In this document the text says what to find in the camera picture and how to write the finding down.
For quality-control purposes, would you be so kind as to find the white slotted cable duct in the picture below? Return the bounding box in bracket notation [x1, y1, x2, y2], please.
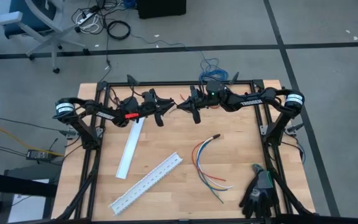
[109, 151, 183, 216]

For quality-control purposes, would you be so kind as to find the blue coiled cable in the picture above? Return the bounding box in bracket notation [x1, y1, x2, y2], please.
[198, 57, 229, 82]

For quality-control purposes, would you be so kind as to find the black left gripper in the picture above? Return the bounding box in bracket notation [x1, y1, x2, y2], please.
[140, 98, 175, 128]

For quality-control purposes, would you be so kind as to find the white floor cable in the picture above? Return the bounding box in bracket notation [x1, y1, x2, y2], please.
[76, 14, 102, 34]

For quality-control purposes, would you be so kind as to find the white wire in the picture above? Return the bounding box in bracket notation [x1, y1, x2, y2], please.
[197, 135, 233, 190]

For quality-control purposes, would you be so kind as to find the black floor cable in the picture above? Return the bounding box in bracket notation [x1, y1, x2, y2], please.
[98, 15, 113, 83]

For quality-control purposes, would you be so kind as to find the black desk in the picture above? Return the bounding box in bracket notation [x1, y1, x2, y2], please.
[0, 169, 58, 224]

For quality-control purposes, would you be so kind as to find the gray office chair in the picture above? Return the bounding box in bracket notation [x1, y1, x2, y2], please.
[0, 0, 91, 75]

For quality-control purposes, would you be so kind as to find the gray and black work glove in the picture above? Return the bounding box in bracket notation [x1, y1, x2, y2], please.
[239, 164, 281, 220]

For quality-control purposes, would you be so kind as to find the black power adapter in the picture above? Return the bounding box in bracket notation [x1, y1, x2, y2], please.
[25, 149, 51, 161]

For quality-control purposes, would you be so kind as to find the yellow floor cable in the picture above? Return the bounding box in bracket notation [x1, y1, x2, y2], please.
[0, 125, 65, 156]

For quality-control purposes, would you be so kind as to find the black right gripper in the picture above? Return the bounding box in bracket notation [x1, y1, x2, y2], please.
[177, 85, 211, 124]

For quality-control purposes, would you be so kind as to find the blue wire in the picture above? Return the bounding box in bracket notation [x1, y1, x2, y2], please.
[196, 136, 229, 191]

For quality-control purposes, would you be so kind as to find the white power strip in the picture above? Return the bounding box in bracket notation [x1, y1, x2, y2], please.
[75, 9, 101, 26]

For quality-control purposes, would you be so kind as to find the black coiled cable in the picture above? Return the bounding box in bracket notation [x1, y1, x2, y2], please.
[106, 20, 132, 40]

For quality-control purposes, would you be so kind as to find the white flat duct cover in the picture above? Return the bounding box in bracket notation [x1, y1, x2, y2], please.
[116, 117, 145, 180]

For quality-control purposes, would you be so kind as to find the black box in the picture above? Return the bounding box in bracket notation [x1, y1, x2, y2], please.
[135, 0, 188, 19]

